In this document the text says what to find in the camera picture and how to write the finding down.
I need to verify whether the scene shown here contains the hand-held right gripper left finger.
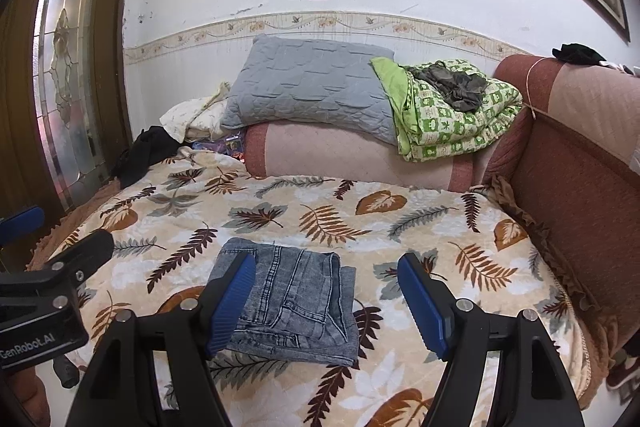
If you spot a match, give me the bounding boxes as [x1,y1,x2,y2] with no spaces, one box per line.
[65,252,258,427]

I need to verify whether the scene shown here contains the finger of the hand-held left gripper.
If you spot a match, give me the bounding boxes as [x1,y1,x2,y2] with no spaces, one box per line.
[47,229,115,285]
[0,206,45,242]

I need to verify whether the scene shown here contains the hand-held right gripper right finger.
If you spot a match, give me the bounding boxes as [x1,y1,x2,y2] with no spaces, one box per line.
[397,253,586,427]

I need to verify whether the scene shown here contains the grey-blue denim pants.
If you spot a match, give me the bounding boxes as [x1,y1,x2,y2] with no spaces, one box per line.
[205,237,361,367]

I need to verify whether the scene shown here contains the black garment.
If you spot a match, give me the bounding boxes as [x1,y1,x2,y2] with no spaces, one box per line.
[109,126,186,188]

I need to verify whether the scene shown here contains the leaf print blanket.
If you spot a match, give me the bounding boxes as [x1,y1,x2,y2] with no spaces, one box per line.
[25,152,601,427]

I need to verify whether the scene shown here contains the purple packet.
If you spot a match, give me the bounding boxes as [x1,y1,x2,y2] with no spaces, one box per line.
[190,134,248,162]

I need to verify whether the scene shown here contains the white floral pillow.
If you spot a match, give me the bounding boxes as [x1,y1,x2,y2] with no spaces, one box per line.
[160,81,232,142]

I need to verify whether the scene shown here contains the green patterned quilt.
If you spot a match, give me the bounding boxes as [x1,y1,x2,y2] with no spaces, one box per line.
[370,57,523,162]

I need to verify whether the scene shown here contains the wooden stained glass door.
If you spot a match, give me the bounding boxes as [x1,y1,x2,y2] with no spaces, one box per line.
[0,0,141,268]

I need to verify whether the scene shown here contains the red and pink sofa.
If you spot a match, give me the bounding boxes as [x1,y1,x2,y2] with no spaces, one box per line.
[242,54,640,403]

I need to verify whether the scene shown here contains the dark camouflage cloth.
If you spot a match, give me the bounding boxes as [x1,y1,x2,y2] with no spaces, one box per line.
[412,61,488,112]

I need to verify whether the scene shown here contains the grey quilted pillow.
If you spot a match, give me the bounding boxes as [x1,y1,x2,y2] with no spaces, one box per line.
[220,34,398,145]

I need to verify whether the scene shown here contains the black cloth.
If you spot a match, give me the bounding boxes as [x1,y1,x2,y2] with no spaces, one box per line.
[551,42,607,66]

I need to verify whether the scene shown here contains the small white cloth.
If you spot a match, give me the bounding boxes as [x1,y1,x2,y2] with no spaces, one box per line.
[597,61,640,76]

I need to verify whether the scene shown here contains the tan string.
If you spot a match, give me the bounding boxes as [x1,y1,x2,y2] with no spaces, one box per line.
[520,57,551,120]

